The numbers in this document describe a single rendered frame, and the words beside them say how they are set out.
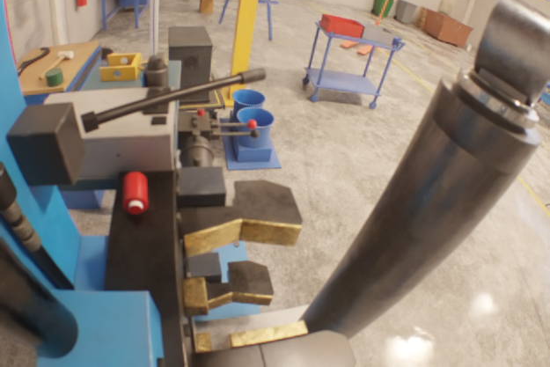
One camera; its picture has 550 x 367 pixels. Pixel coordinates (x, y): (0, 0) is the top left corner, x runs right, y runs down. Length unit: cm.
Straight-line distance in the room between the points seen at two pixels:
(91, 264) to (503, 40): 80
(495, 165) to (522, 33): 20
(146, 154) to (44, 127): 37
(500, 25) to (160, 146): 70
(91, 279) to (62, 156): 29
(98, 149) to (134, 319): 43
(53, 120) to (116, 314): 28
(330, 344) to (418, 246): 27
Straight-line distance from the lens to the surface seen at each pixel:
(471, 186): 49
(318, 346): 63
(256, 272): 120
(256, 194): 81
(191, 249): 76
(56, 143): 40
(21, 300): 33
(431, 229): 55
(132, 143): 71
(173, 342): 53
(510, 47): 46
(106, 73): 126
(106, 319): 45
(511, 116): 47
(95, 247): 66
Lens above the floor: 159
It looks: 40 degrees down
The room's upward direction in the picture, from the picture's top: 12 degrees clockwise
